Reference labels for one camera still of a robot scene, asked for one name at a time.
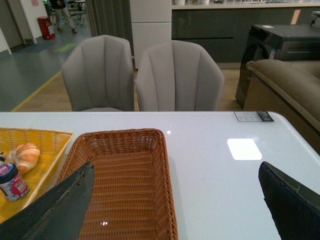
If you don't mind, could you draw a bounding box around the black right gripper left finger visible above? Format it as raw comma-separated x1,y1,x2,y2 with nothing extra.
0,161,95,240

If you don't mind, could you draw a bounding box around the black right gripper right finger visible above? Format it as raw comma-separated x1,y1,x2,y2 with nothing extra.
258,161,320,240

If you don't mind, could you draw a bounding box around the brown wicker basket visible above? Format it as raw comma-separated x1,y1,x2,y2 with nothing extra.
58,128,178,240

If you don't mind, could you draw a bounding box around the yellow woven basket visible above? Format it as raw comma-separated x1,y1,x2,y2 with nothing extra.
0,127,74,222

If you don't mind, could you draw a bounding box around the small blue lidded jar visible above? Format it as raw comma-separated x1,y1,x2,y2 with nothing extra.
0,163,29,202

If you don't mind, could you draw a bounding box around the toy croissant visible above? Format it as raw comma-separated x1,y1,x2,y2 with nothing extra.
4,143,40,175

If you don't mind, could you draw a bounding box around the black white animal figurine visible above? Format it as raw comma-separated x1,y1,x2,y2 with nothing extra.
0,152,6,165

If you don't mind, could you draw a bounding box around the table label sticker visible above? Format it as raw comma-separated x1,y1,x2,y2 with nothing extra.
234,111,274,122

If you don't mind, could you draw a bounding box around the tan cushioned sofa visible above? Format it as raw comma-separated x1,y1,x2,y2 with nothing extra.
243,59,320,152

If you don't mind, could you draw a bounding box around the left grey upholstered chair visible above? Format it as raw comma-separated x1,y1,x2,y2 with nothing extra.
61,35,135,112

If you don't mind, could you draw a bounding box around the grey upholstered chair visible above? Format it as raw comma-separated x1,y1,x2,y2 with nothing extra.
61,35,135,112
136,40,225,112

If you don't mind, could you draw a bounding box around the black cabinet appliance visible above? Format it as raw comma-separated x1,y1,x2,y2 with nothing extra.
235,24,320,108

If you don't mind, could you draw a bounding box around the right grey upholstered chair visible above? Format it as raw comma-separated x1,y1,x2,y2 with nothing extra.
136,40,225,112

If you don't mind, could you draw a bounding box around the red bin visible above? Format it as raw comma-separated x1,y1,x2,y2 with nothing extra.
37,16,56,40

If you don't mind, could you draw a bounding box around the dark grey counter cabinet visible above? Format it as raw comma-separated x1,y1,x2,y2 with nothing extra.
171,6,320,63

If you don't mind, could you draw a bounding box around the walking person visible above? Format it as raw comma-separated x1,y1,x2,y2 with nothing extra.
49,0,78,34

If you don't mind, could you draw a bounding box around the white refrigerator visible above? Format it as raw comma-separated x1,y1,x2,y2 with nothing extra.
129,0,172,69

